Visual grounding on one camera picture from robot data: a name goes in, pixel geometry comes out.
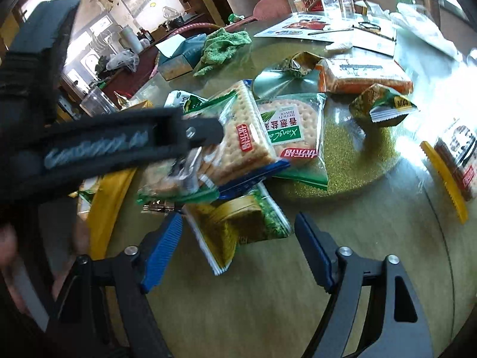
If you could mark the white green snack bag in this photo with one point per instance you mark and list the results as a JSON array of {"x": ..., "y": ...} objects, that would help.
[{"x": 184, "y": 100}]

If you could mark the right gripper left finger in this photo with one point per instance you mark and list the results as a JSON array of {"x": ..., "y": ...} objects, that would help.
[{"x": 81, "y": 322}]

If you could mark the yellow boxed snack pack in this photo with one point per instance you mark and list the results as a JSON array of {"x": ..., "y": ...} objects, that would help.
[{"x": 453, "y": 156}]

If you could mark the green cloth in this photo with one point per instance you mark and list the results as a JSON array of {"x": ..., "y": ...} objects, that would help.
[{"x": 219, "y": 48}]

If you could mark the dark wood sideboard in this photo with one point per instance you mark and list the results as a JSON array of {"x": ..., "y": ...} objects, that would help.
[{"x": 123, "y": 80}]

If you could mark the white crumpled tissue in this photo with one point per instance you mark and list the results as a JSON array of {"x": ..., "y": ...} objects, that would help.
[{"x": 338, "y": 48}]

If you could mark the crumpled yellow wrapper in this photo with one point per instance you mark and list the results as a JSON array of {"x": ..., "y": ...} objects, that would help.
[{"x": 300, "y": 64}]

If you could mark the orange biscuit package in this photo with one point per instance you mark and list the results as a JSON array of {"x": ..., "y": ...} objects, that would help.
[{"x": 353, "y": 75}]

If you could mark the round cracker pack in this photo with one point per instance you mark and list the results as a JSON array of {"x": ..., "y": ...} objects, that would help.
[{"x": 295, "y": 126}]

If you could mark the green yellow snack bag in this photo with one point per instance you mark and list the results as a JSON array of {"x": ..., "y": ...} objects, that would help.
[{"x": 222, "y": 226}]

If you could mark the yellow cardboard tray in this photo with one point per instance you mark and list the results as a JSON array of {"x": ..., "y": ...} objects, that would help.
[{"x": 93, "y": 230}]

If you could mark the pink yellow hula hoop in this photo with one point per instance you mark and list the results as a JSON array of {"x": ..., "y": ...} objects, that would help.
[{"x": 186, "y": 31}]

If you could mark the pink fly swatter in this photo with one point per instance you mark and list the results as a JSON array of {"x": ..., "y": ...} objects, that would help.
[{"x": 264, "y": 10}]

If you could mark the white plastic bag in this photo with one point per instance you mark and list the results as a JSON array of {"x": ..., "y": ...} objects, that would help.
[{"x": 413, "y": 18}]

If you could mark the small green snack packet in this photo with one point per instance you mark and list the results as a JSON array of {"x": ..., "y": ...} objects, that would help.
[{"x": 381, "y": 106}]

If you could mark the small clear liquor bottle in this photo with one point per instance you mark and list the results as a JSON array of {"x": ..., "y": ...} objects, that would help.
[{"x": 347, "y": 8}]

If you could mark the square cracker pack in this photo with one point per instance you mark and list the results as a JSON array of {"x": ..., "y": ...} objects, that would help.
[{"x": 243, "y": 158}]

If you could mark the printed poster sheet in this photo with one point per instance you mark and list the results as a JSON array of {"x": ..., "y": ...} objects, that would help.
[{"x": 370, "y": 34}]

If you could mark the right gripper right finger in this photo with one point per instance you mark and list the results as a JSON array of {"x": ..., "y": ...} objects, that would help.
[{"x": 395, "y": 323}]

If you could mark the teal tissue box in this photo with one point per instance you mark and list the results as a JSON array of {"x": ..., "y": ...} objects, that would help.
[{"x": 179, "y": 55}]

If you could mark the white thermos mug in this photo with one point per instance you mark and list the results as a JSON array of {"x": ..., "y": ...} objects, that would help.
[{"x": 128, "y": 35}]

